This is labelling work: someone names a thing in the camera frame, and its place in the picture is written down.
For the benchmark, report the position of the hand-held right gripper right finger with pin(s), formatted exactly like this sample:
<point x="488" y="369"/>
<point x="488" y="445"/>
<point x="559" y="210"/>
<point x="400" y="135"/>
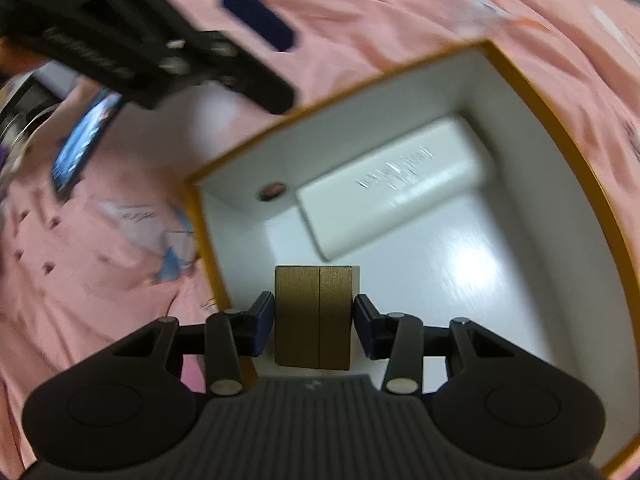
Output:
<point x="365" y="327"/>

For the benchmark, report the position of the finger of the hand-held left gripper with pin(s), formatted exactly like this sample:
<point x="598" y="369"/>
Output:
<point x="260" y="15"/>
<point x="255" y="82"/>

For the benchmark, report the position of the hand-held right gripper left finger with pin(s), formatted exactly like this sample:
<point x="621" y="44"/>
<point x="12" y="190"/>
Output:
<point x="262" y="325"/>

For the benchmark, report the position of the gold rectangular box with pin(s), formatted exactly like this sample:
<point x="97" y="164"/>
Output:
<point x="312" y="317"/>

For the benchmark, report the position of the yellow-edged cardboard box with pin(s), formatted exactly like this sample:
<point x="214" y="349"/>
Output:
<point x="500" y="270"/>

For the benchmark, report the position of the black smartphone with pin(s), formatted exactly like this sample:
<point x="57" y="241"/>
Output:
<point x="85" y="142"/>

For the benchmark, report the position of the white rectangular box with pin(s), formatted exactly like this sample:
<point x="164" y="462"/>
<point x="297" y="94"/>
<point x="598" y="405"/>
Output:
<point x="395" y="185"/>

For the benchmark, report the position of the pink printed blanket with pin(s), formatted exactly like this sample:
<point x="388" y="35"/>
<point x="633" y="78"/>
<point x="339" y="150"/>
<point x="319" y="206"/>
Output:
<point x="100" y="280"/>

